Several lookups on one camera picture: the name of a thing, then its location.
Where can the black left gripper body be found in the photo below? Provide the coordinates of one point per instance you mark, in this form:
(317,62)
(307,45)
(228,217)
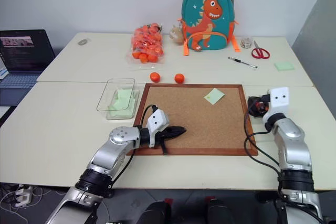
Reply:
(166,133)

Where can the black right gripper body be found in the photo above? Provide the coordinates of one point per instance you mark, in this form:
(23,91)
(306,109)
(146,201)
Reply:
(257,106)

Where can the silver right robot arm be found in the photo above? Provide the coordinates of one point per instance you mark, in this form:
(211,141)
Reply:
(294,150)

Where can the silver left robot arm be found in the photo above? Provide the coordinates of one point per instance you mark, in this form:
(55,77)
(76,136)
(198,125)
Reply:
(113,153)

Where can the green sticky note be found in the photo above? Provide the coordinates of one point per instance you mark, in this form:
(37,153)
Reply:
(214,96)

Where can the green sticky note pad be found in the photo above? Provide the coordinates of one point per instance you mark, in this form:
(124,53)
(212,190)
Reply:
(284,66)

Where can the clear plastic box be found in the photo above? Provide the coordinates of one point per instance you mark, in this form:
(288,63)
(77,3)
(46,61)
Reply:
(115,85)

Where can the wood-framed cork board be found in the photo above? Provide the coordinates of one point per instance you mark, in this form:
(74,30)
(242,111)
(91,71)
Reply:
(199,129)

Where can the black and silver pen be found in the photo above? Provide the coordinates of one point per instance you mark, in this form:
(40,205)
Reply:
(242,62)

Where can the loose orange tangerine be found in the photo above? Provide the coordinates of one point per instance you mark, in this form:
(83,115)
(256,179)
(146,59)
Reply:
(179,78)
(155,76)

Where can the stack of green notes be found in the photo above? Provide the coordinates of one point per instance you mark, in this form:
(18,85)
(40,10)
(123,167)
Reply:
(122,103)

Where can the dark rounded shape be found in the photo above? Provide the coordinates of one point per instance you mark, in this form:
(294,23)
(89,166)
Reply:
(220,212)
(155,213)

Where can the plastic bag of tangerines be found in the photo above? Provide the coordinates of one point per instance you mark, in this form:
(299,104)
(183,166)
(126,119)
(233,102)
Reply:
(147,45)

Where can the teal dinosaur backpack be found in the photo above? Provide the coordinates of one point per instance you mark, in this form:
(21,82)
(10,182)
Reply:
(207,16)

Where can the grey round table grommet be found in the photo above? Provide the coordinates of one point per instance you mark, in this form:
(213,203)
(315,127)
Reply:
(82,42)

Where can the white power strip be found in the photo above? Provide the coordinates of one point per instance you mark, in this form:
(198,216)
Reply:
(23,196)

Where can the dark open laptop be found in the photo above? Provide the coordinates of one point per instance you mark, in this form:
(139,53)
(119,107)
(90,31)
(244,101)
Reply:
(22,56)

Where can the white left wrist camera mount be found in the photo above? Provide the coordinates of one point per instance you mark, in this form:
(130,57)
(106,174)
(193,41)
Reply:
(157,120)

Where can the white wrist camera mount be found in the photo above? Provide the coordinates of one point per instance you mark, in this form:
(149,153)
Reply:
(278,100)
(157,120)

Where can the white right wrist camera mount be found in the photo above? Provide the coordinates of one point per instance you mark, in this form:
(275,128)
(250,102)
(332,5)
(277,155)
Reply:
(278,100)

